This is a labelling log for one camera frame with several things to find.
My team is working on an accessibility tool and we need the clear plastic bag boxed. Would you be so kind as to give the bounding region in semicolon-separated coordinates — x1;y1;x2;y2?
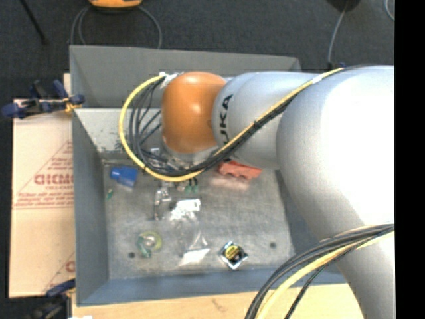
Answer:
167;197;211;267

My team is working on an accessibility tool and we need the brown cardboard board, red print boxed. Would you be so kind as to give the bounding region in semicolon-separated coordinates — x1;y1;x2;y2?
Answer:
7;72;77;299

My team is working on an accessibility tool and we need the green and yellow ring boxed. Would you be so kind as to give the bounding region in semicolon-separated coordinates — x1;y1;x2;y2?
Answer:
136;231;164;259

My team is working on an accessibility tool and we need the grey metal bin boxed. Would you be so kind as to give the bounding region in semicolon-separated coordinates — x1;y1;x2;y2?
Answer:
68;45;348;307

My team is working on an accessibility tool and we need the blue plastic object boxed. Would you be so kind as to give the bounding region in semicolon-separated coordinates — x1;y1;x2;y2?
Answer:
110;165;139;189

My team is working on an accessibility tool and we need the red-brown flat block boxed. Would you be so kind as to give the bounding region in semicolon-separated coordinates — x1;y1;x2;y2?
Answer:
216;160;263;181

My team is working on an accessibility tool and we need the black and yellow wrapped object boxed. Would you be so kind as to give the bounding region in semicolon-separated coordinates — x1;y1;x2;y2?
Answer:
218;240;250;271

